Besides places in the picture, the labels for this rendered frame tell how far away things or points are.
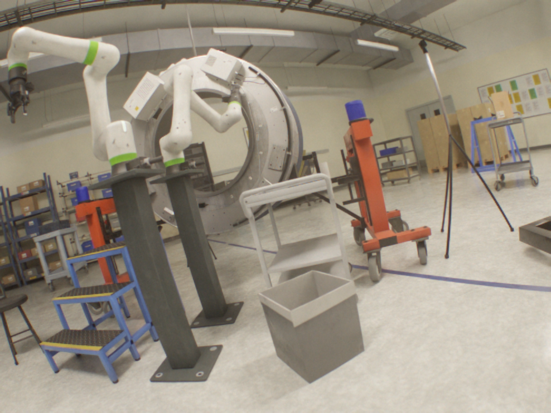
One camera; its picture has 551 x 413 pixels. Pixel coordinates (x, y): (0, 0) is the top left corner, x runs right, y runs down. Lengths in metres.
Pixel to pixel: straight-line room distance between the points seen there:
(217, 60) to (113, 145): 1.19
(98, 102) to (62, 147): 6.13
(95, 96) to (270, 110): 1.21
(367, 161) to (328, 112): 8.28
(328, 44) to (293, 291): 6.80
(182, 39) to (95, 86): 4.37
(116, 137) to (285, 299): 0.99
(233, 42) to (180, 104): 4.53
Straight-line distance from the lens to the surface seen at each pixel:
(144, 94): 2.42
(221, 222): 2.26
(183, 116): 1.71
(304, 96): 9.77
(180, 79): 1.80
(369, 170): 1.93
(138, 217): 1.27
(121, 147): 1.31
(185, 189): 1.75
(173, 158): 1.78
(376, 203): 1.95
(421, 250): 1.94
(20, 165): 7.87
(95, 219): 2.69
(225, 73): 2.20
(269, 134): 2.14
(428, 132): 8.02
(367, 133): 1.85
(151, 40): 5.75
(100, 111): 1.54
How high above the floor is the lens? 0.74
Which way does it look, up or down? 5 degrees down
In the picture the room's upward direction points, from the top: 14 degrees counter-clockwise
